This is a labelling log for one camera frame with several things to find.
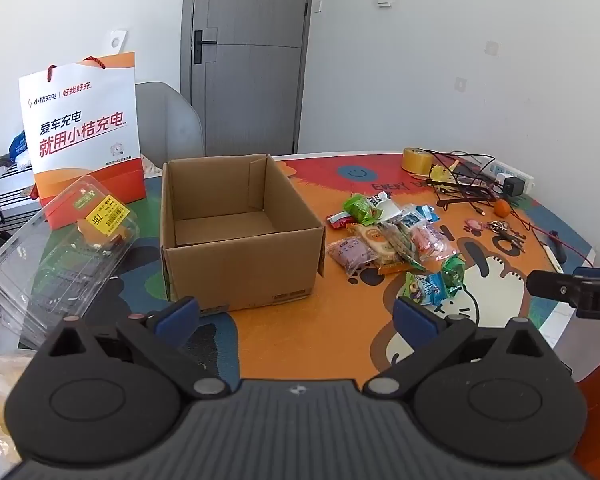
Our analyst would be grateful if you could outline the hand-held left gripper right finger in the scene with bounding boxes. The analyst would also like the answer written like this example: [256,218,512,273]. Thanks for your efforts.
[362,296,563,401]

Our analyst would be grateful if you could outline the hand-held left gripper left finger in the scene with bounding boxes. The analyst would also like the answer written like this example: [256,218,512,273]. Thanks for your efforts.
[32,296,231,401]

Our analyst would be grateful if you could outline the blue green cartoon snack packet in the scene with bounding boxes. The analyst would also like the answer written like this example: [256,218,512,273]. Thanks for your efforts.
[402,271,456,308]

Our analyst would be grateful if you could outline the orange bread packet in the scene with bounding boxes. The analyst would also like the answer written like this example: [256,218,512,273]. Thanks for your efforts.
[347,223,406,276]

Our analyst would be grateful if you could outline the brown cardboard box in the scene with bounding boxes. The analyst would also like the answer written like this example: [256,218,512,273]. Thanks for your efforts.
[160,154,327,313]

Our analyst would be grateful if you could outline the purple snack packet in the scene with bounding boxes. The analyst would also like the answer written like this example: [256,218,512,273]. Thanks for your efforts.
[326,236,376,278]

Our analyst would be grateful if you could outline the green candy packet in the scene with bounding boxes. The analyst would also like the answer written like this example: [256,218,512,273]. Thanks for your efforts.
[439,255,466,296]

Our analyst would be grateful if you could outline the bunch of keys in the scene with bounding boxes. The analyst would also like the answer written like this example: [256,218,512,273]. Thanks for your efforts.
[487,220,527,256]

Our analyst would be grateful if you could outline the clear striped snack packet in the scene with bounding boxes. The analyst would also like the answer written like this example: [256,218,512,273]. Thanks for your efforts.
[380,222,423,268]

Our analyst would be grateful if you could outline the colourful cartoon table mat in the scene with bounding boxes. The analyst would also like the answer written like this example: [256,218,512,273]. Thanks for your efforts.
[30,149,596,401]

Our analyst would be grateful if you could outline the black charger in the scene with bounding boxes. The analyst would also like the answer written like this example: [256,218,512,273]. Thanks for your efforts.
[497,172,531,197]

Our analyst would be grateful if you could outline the white power strip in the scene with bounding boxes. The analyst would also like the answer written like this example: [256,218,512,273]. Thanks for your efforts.
[460,156,535,195]

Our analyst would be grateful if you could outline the clear plastic clamshell container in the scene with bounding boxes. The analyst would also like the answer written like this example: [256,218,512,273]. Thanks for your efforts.
[0,175,141,351]

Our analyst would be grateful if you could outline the yellow toy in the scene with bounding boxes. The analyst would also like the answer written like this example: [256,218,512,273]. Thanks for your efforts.
[426,162,456,187]

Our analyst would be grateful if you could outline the yellow tape roll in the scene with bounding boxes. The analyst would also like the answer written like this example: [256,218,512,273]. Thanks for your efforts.
[402,147,433,176]

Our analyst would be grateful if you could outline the grey chair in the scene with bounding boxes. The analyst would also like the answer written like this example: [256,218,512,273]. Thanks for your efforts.
[136,81,206,176]

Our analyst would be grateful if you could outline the yellowish plastic bag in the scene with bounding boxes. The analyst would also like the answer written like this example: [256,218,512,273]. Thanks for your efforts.
[0,355,36,466]

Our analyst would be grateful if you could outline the black shoe rack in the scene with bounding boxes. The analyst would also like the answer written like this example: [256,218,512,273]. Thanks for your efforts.
[0,162,43,243]

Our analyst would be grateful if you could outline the white orange paper bag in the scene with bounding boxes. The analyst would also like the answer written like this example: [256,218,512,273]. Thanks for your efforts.
[19,51,147,231]

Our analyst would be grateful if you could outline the blue plastic bag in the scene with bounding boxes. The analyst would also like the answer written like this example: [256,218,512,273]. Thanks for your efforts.
[9,130,32,162]

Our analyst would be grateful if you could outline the grey door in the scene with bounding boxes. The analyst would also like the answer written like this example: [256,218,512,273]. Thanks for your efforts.
[180,0,316,159]

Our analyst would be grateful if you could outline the red cable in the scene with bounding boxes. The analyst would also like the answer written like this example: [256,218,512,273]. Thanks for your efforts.
[510,205,596,267]

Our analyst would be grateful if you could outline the black wire stand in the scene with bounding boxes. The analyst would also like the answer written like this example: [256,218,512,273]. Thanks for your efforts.
[437,180,501,209]

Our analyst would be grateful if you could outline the black wire rack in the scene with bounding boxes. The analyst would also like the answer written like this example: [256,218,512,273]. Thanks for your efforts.
[420,149,511,216]

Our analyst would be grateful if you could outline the black door handle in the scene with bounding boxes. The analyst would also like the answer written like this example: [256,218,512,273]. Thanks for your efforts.
[193,30,218,65]

